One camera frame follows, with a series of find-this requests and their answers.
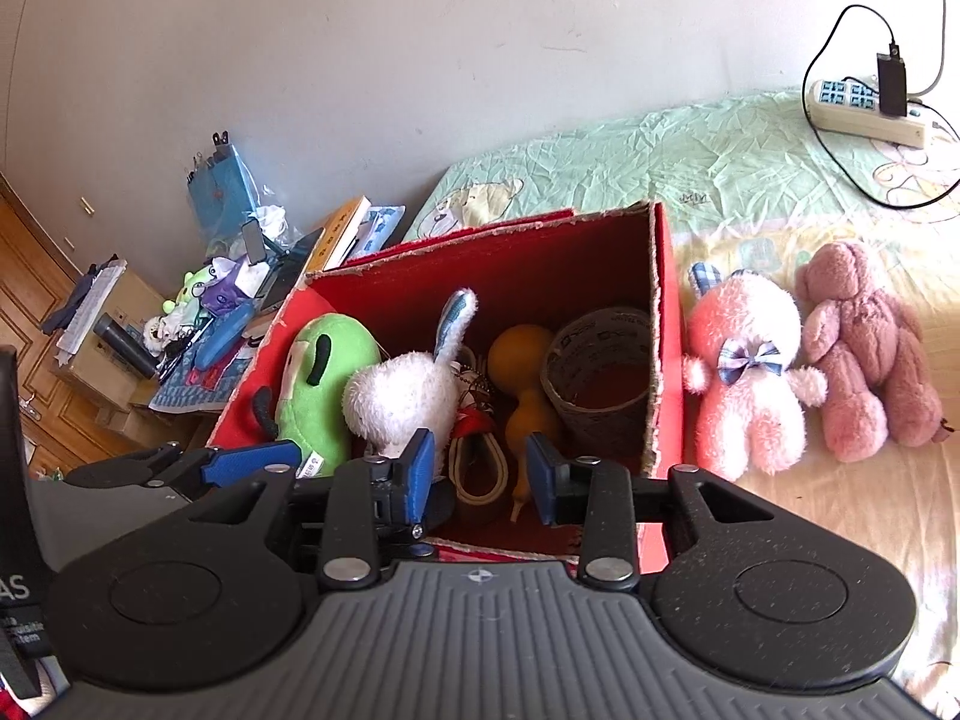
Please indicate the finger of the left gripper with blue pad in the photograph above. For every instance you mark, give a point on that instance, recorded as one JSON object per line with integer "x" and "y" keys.
{"x": 230, "y": 465}

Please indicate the blue pencil case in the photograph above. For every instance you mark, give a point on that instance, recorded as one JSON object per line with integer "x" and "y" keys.
{"x": 222, "y": 336}

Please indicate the white power strip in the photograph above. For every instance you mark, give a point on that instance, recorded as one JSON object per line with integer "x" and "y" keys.
{"x": 852, "y": 108}

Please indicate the black thermos bottle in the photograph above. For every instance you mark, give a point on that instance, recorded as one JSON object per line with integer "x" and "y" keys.
{"x": 125, "y": 345}

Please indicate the green cartoon bed sheet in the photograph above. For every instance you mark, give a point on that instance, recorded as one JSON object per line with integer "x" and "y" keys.
{"x": 742, "y": 165}

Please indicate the black charger plug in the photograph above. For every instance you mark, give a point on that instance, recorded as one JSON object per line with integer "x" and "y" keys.
{"x": 892, "y": 83}

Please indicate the cardboard box on floor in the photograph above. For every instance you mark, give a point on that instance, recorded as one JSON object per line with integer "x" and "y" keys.
{"x": 84, "y": 359}

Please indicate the wooden wardrobe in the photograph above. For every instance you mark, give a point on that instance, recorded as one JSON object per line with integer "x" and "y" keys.
{"x": 60, "y": 422}

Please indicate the brown woven basket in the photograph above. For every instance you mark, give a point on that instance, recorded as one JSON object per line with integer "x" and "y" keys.
{"x": 597, "y": 375}

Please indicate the mauve bear plush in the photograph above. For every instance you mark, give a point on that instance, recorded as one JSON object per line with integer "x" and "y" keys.
{"x": 867, "y": 343}

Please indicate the pink white bear plush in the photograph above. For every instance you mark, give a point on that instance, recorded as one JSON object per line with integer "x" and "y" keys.
{"x": 742, "y": 338}

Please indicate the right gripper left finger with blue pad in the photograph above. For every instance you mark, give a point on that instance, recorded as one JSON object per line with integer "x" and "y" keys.
{"x": 369, "y": 496}

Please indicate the blue patterned cloth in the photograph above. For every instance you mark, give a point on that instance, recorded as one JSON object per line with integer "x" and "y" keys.
{"x": 189, "y": 390}

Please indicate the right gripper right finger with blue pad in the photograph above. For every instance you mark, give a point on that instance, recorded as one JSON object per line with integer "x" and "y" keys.
{"x": 595, "y": 495}

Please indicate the purple tissue pack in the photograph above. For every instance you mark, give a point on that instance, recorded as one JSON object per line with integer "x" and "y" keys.
{"x": 234, "y": 282}

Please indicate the blue patterned book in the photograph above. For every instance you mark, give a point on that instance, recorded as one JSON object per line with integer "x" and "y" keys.
{"x": 376, "y": 229}

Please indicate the white bunny plush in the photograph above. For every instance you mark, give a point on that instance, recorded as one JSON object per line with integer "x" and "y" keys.
{"x": 385, "y": 404}

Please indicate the small green frog toy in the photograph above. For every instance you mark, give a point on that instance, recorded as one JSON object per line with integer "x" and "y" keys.
{"x": 192, "y": 286}

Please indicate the green plush toy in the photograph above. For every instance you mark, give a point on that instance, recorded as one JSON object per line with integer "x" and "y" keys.
{"x": 326, "y": 352}

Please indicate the red cardboard box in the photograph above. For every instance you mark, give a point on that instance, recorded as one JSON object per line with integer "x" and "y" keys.
{"x": 548, "y": 270}

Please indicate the yellow book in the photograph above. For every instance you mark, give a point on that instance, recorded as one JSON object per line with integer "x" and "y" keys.
{"x": 334, "y": 244}

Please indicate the orange gourd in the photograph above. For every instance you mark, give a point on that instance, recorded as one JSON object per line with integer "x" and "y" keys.
{"x": 514, "y": 365}

